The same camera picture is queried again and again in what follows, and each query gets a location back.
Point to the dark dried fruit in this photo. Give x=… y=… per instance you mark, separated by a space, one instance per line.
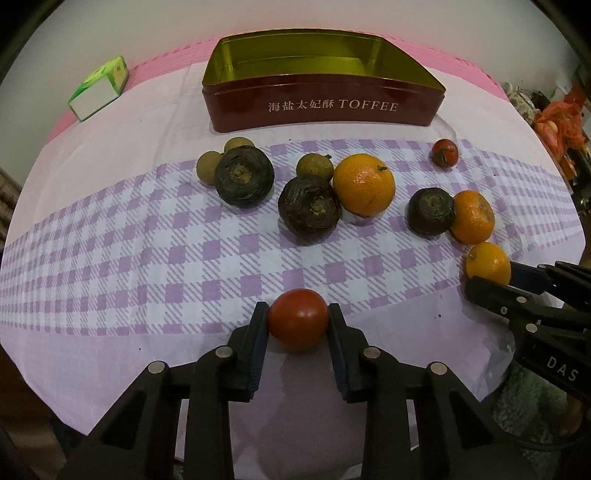
x=431 y=212
x=309 y=207
x=244 y=176

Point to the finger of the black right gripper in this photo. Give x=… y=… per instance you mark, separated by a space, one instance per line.
x=508 y=302
x=562 y=280

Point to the spotted orange tangerine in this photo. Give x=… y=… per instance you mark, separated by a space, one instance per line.
x=474 y=221

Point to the large round orange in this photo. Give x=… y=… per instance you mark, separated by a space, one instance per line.
x=364 y=184

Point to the dark dried fruit right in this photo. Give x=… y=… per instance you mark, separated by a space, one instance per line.
x=431 y=212

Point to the brown longan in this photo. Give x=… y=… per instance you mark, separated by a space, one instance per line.
x=316 y=164
x=206 y=166
x=236 y=142

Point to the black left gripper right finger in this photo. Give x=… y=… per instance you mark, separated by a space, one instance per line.
x=421 y=423

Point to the small red cherry tomato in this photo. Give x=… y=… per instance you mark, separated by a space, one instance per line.
x=445 y=153

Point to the red toffee tin box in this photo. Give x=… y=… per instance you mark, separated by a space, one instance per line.
x=287 y=76

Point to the purple checked tablecloth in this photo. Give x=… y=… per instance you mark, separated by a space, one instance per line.
x=117 y=255

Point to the brown longan far left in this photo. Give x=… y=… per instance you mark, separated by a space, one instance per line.
x=206 y=166

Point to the large red tomato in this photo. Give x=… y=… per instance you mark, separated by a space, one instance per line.
x=298 y=319

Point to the orange red plastic bag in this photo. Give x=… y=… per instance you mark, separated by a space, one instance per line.
x=559 y=125

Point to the brown longan middle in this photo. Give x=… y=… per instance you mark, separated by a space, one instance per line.
x=316 y=164

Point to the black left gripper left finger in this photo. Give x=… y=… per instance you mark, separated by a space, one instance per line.
x=136 y=437

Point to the dark dried fruit left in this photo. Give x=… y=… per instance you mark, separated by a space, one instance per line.
x=244 y=176

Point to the dark dried fruit middle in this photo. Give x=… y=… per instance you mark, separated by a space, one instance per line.
x=309 y=207

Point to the brown longan upper left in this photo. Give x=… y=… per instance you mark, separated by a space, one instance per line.
x=236 y=142

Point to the green white small carton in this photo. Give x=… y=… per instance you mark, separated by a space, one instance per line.
x=100 y=88

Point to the small orange tangerine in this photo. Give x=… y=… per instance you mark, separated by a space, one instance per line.
x=488 y=261

